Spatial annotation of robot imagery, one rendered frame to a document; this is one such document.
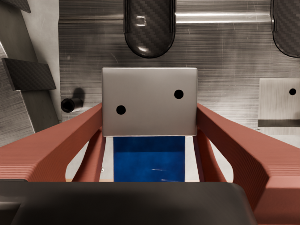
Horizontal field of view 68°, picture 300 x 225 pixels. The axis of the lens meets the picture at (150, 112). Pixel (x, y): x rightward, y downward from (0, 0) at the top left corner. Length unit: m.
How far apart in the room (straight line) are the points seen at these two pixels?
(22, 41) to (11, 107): 0.08
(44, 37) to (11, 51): 0.05
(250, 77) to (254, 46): 0.02
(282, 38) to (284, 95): 0.05
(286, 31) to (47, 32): 0.24
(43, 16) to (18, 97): 0.11
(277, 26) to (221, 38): 0.04
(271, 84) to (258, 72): 0.04
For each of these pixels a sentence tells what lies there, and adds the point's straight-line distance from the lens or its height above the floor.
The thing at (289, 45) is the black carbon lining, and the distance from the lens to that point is 0.20.
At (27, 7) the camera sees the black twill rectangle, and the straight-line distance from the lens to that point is 0.30.
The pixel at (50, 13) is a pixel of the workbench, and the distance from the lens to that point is 0.30.
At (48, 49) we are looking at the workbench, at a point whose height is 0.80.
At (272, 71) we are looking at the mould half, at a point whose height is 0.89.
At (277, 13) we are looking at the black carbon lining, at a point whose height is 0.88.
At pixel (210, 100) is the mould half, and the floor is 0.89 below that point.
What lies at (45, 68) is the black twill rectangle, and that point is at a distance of 0.28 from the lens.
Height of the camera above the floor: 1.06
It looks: 85 degrees down
